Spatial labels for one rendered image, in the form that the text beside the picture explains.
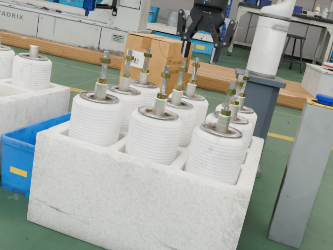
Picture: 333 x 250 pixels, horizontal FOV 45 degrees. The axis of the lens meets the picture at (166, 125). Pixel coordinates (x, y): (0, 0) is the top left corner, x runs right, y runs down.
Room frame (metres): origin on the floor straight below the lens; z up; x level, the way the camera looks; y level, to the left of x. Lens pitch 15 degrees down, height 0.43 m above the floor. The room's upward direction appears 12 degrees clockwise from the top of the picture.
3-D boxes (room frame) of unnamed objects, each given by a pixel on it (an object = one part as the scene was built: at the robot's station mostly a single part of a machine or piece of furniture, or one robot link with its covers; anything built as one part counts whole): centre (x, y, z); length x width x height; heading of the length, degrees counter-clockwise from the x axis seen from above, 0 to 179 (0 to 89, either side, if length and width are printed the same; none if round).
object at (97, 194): (0.83, -0.01, 0.09); 0.39 x 0.39 x 0.18; 76
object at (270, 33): (1.26, -0.25, 0.39); 0.09 x 0.09 x 0.17; 85
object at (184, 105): (0.83, -0.01, 0.25); 0.08 x 0.08 x 0.01
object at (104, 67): (0.74, 0.13, 0.30); 0.01 x 0.01 x 0.08
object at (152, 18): (5.69, 0.62, 0.36); 0.50 x 0.38 x 0.21; 176
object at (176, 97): (0.83, -0.01, 0.26); 0.02 x 0.02 x 0.03
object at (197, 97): (0.94, -0.04, 0.25); 0.08 x 0.08 x 0.01
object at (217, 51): (0.92, -0.09, 0.37); 0.03 x 0.01 x 0.05; 66
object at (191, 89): (0.94, -0.04, 0.26); 0.02 x 0.02 x 0.03
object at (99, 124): (0.74, 0.13, 0.16); 0.10 x 0.10 x 0.18
